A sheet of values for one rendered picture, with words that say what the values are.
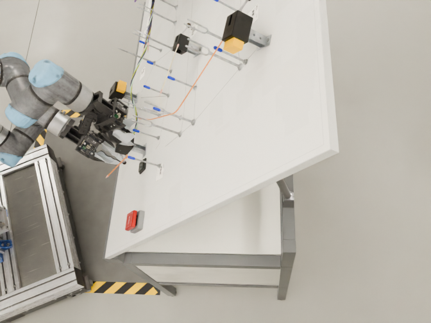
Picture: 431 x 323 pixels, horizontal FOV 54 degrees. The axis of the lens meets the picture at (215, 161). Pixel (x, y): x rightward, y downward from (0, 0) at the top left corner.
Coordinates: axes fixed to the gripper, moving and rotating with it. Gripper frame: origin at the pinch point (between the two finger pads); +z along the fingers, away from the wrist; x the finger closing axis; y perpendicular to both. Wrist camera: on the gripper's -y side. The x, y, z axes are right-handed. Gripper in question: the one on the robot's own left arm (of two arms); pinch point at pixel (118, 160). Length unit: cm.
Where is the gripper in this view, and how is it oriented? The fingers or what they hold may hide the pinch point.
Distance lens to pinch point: 146.7
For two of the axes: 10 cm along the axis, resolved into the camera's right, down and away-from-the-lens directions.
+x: 5.7, -8.2, -0.4
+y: 1.9, 1.8, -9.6
